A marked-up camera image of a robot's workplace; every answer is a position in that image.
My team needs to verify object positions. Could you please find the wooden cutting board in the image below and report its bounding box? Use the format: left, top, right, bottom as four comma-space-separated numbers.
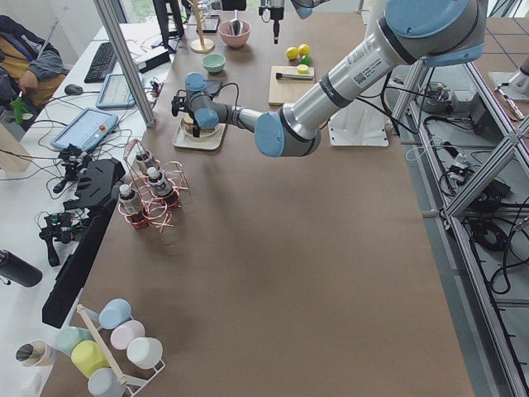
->
268, 65, 316, 105

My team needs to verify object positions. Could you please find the white round plate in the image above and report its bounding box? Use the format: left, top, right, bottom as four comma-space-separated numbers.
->
182, 121, 220, 139

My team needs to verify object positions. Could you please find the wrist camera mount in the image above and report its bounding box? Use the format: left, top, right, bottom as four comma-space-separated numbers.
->
171, 89, 189, 117

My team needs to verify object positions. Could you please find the green pastel cup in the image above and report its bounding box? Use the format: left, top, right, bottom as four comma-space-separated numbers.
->
55, 326, 94, 357

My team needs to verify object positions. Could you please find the wooden mug tree stand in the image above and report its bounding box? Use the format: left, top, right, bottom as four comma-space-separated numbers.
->
181, 0, 215, 54

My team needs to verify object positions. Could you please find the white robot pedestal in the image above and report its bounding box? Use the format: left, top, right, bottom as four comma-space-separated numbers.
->
328, 77, 388, 146

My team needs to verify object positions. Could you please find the grey pastel cup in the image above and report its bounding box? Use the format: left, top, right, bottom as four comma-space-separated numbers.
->
88, 368, 126, 397

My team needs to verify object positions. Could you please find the computer mouse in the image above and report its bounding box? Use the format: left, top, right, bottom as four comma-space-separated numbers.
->
64, 84, 83, 96

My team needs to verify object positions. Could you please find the yellow lemon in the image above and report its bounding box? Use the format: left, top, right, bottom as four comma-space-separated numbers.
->
298, 43, 311, 56
285, 46, 298, 60

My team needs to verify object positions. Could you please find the cream rabbit tray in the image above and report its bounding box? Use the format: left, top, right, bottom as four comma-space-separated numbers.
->
172, 119, 226, 151

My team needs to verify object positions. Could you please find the green lime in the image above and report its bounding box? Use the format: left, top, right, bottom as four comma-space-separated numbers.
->
299, 55, 312, 66

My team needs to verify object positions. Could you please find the black water bottle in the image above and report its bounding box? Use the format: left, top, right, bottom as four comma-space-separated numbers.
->
1, 250, 42, 287

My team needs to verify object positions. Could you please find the white pastel cup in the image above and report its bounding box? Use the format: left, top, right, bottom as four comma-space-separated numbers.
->
126, 337, 163, 370

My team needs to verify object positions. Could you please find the blue pastel cup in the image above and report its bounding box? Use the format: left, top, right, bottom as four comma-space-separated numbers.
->
98, 298, 132, 330

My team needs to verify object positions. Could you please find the tea bottle one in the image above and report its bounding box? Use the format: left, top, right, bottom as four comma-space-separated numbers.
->
135, 151, 156, 175

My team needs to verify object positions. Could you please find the yellow lemon far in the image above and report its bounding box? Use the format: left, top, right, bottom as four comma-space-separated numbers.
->
298, 43, 311, 56

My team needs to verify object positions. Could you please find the black keyboard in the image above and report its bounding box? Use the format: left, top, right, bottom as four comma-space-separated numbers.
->
84, 42, 117, 84

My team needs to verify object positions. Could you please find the pink pastel cup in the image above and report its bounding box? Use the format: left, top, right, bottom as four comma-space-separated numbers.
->
110, 319, 145, 351

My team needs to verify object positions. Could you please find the pink bowl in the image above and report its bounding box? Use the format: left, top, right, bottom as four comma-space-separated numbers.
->
218, 21, 251, 49

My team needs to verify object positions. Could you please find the tea bottle two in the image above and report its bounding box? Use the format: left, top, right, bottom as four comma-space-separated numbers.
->
147, 166, 172, 198

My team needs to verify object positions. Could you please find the mint green bowl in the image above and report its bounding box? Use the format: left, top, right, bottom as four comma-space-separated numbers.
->
202, 54, 226, 74

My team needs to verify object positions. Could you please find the half lemon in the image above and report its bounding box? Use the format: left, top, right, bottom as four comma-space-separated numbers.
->
297, 64, 309, 74

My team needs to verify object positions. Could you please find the seated person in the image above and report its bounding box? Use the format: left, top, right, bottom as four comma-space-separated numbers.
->
1, 15, 66, 117

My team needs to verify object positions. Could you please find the yellow lemon near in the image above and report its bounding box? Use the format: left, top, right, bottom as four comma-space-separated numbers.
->
285, 46, 298, 60

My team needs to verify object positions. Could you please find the tea bottle three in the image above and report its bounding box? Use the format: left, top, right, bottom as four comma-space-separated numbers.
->
119, 184, 138, 215

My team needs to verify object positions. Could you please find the teach pendant far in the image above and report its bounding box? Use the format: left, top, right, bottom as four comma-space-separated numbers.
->
96, 74, 136, 110

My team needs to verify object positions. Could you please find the steel ice scoop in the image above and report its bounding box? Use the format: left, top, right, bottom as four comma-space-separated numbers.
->
230, 10, 243, 36

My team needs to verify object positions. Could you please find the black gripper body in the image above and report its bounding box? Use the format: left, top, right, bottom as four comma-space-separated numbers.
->
188, 110, 201, 129
258, 0, 285, 22

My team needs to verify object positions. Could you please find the teach pendant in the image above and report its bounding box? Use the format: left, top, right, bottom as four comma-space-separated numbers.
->
96, 74, 136, 110
50, 108, 118, 152

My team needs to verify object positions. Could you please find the aluminium frame post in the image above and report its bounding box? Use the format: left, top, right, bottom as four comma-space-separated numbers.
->
93, 0, 155, 128

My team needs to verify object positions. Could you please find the paper cup with steel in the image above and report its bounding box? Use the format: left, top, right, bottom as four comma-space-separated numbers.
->
15, 339, 56, 366

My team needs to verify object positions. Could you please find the copper wire bottle rack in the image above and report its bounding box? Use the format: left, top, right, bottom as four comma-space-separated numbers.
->
117, 139, 190, 232

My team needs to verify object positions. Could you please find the yellow pastel cup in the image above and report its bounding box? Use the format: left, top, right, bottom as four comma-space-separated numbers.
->
70, 340, 110, 378

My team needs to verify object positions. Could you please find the teach pendant near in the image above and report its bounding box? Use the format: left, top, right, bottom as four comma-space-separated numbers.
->
50, 108, 118, 152

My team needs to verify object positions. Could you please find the white cup rack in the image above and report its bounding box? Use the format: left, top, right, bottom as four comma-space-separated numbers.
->
76, 304, 166, 396

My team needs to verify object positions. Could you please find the grey folded cloth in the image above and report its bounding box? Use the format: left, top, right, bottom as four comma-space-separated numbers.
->
206, 79, 223, 98

